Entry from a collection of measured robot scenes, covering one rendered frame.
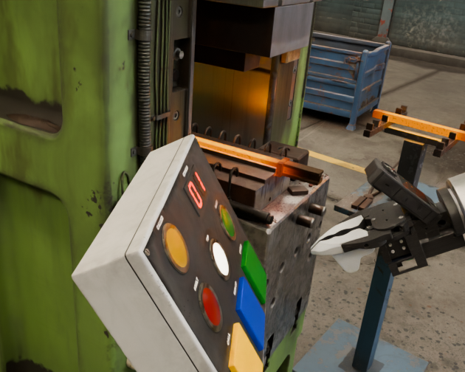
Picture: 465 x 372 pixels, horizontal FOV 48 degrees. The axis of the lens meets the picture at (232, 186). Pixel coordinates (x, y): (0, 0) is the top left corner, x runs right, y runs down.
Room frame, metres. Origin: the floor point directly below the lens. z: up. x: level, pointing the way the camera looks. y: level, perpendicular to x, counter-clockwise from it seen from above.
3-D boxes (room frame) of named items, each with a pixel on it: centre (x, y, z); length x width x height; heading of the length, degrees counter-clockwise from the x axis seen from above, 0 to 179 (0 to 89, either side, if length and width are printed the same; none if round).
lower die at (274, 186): (1.21, 0.09, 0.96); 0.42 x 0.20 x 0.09; 62
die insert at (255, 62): (1.25, 0.11, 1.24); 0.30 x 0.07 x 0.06; 62
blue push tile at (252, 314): (0.57, -0.04, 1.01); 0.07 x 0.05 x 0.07; 177
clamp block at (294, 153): (1.30, -0.13, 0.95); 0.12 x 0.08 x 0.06; 62
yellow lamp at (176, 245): (0.48, 0.06, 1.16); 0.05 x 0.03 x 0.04; 152
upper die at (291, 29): (1.21, 0.09, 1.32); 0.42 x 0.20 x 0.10; 62
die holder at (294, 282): (1.27, 0.07, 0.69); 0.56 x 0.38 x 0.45; 62
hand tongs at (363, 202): (1.70, -0.55, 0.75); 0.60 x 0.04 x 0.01; 149
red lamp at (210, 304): (0.48, 0.01, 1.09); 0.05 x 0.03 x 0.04; 152
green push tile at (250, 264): (0.67, -0.04, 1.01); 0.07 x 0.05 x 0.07; 177
